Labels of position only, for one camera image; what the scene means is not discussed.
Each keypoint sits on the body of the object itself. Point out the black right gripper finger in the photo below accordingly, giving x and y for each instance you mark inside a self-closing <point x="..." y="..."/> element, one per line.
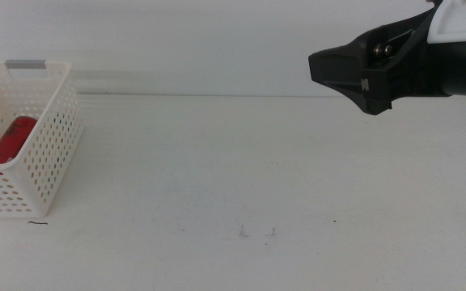
<point x="346" y="68"/>

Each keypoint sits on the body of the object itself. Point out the red cola can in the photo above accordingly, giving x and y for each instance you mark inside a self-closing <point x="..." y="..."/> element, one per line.
<point x="12" y="139"/>

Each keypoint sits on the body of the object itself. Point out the white perforated plastic basket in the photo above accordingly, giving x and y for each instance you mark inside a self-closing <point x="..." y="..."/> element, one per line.
<point x="24" y="190"/>

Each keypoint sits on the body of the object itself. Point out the small dark thread piece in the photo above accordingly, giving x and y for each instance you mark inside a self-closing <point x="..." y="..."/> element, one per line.
<point x="38" y="222"/>

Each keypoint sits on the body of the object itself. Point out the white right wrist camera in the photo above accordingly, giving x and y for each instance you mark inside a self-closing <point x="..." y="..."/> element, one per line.
<point x="463" y="20"/>

